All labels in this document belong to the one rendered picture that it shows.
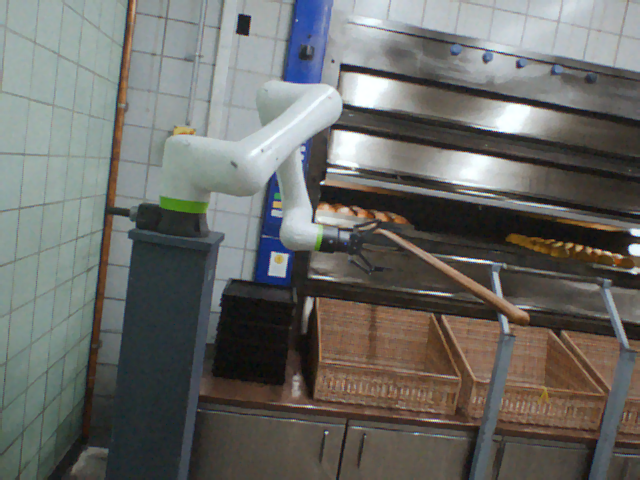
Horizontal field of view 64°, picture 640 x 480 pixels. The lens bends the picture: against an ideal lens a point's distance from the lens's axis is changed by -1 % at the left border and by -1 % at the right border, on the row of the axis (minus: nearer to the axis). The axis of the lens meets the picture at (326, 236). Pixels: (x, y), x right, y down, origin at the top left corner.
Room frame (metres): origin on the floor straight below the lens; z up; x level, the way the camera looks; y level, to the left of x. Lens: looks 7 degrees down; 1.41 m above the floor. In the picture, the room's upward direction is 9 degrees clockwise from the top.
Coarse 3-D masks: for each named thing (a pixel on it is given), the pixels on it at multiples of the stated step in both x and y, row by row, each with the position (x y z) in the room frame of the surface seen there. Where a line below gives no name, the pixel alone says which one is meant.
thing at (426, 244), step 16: (320, 224) 2.30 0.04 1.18; (384, 240) 2.33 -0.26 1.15; (416, 240) 2.34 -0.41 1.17; (432, 240) 2.38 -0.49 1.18; (480, 256) 2.38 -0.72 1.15; (496, 256) 2.39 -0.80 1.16; (512, 256) 2.40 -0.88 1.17; (528, 256) 2.41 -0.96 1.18; (592, 272) 2.45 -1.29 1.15; (608, 272) 2.45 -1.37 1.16; (624, 272) 2.46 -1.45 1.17
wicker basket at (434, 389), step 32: (320, 320) 2.10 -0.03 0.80; (352, 320) 2.27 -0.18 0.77; (384, 320) 2.28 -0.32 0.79; (416, 320) 2.30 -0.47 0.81; (320, 352) 1.86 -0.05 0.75; (352, 352) 2.23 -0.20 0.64; (384, 352) 2.25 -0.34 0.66; (416, 352) 2.27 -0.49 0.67; (448, 352) 2.03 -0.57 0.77; (320, 384) 1.94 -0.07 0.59; (352, 384) 1.99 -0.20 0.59; (384, 384) 2.04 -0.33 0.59; (416, 384) 1.85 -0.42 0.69; (448, 384) 1.86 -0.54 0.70
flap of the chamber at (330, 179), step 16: (336, 176) 2.15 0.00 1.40; (352, 176) 2.16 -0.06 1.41; (384, 192) 2.30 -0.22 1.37; (400, 192) 2.23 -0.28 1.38; (416, 192) 2.19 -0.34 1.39; (432, 192) 2.20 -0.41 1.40; (496, 208) 2.29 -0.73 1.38; (512, 208) 2.24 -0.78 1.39; (528, 208) 2.25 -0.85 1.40; (576, 224) 2.44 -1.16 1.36; (592, 224) 2.35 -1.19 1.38; (608, 224) 2.29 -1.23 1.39; (624, 224) 2.30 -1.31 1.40
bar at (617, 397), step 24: (480, 264) 1.99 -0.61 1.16; (504, 264) 2.01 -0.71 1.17; (600, 288) 2.07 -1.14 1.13; (504, 336) 1.77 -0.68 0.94; (624, 336) 1.89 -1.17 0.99; (504, 360) 1.77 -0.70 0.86; (624, 360) 1.83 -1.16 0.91; (624, 384) 1.83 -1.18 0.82; (480, 432) 1.80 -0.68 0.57; (600, 432) 1.86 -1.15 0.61; (480, 456) 1.77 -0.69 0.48; (600, 456) 1.83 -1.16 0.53
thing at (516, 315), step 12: (396, 240) 2.02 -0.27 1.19; (420, 252) 1.70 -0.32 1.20; (432, 264) 1.55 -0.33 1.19; (444, 264) 1.49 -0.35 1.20; (456, 276) 1.35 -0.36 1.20; (468, 288) 1.26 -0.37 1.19; (480, 288) 1.21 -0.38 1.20; (492, 300) 1.12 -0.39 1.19; (504, 300) 1.09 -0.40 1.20; (504, 312) 1.06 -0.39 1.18; (516, 312) 1.02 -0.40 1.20; (516, 324) 1.01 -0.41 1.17
